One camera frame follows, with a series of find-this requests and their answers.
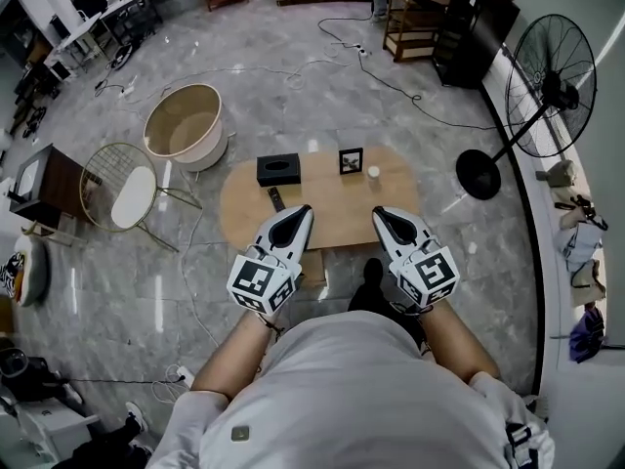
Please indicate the black picture frame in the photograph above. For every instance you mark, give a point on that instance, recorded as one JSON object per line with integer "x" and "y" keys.
{"x": 351, "y": 161}

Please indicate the wooden coffee table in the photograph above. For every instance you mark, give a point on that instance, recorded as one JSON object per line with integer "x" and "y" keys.
{"x": 332, "y": 203}

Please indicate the khaki bag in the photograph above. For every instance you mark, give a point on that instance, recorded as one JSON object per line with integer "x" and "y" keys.
{"x": 559, "y": 174}

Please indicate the white office desk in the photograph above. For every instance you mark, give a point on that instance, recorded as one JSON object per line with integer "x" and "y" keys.
{"x": 112, "y": 10}

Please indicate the black standing fan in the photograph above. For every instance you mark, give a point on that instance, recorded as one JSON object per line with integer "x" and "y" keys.
{"x": 478, "y": 174}

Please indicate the wooden shelf rack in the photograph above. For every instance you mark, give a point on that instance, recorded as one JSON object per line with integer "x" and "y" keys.
{"x": 415, "y": 27}

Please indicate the person's right forearm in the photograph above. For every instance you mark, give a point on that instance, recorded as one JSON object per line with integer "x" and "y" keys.
{"x": 459, "y": 345}

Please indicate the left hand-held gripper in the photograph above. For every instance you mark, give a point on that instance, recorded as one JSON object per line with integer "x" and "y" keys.
{"x": 261, "y": 284}

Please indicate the black remote control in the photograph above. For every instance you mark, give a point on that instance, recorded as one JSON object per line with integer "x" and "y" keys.
{"x": 276, "y": 199}

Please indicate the purple bag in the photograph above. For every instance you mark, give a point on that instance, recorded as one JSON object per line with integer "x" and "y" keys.
{"x": 588, "y": 335}

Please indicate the white power strip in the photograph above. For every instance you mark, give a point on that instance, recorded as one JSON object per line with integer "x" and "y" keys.
{"x": 185, "y": 376}

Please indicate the person's left forearm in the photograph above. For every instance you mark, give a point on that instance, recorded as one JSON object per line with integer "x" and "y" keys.
{"x": 234, "y": 354}

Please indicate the tall black cabinet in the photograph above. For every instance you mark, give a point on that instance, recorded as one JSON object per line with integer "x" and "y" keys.
{"x": 476, "y": 32}

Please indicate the pale blue bag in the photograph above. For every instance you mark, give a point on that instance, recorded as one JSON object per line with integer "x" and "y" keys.
{"x": 581, "y": 244}

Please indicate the white cardboard box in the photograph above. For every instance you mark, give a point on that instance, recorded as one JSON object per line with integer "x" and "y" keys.
{"x": 54, "y": 428}

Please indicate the dark wooden sink cabinet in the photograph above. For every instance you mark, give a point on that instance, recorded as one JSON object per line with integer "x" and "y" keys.
{"x": 58, "y": 183}

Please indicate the person's white shirt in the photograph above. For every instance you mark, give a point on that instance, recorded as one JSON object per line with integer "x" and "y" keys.
{"x": 351, "y": 398}

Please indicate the white pouf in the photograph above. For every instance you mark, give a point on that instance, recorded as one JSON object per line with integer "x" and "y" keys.
{"x": 34, "y": 267}

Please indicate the round beige drum table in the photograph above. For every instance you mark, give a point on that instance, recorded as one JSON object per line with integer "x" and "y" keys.
{"x": 205, "y": 149}

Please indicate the zebra striped cushion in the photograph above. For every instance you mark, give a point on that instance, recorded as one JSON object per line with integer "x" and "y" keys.
{"x": 10, "y": 271}

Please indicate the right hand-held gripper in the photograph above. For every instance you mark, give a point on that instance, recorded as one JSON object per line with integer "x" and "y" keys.
{"x": 429, "y": 276}

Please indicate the small white bottle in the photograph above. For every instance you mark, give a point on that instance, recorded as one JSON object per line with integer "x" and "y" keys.
{"x": 374, "y": 172}

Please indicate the beige tote bag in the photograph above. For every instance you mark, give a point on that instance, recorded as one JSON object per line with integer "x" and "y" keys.
{"x": 588, "y": 284}

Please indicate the black tissue box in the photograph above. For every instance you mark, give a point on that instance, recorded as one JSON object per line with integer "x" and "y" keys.
{"x": 278, "y": 174}

